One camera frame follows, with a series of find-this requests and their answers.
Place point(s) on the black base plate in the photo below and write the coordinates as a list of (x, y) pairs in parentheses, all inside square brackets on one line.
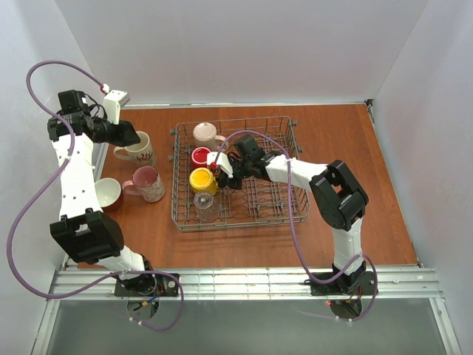
[(364, 286), (147, 286)]

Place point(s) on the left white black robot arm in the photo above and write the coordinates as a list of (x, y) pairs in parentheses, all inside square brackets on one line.
[(83, 231)]

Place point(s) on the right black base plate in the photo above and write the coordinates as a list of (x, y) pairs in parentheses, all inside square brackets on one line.
[(364, 286)]

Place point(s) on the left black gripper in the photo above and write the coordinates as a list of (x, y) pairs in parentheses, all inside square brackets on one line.
[(120, 132)]

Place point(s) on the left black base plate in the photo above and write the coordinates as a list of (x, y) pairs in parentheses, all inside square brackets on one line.
[(147, 286)]

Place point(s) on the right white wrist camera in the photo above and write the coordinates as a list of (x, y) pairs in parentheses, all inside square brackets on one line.
[(216, 160)]

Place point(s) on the clear glass cup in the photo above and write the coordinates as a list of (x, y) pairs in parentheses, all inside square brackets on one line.
[(206, 205)]

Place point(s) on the aluminium frame rail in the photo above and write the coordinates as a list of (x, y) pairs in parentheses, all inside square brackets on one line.
[(394, 282)]

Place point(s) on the yellow mug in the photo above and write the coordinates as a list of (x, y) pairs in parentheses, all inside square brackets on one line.
[(202, 179)]

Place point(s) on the pale pink mug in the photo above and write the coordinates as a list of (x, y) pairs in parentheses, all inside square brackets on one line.
[(205, 135)]

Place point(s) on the grey wire dish rack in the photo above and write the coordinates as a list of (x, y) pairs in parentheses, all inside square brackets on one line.
[(258, 203)]

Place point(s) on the pink patterned mug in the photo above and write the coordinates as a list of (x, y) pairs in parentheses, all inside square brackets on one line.
[(145, 183)]

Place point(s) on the dark red round mug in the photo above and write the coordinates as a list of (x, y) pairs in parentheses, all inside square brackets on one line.
[(109, 194)]

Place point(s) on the tall cream decorated mug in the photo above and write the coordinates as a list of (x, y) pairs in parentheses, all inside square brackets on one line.
[(141, 154)]

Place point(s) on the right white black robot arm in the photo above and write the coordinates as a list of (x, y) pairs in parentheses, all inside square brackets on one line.
[(338, 195)]

